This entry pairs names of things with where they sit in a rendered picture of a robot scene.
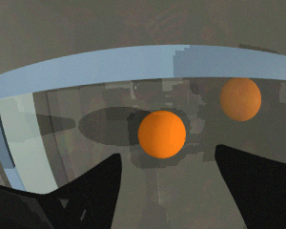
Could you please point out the clear low l-shaped wall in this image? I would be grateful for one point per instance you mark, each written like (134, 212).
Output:
(19, 121)

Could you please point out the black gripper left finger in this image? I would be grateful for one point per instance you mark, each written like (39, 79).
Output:
(88, 202)

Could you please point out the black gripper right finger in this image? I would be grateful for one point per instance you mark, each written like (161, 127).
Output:
(257, 184)

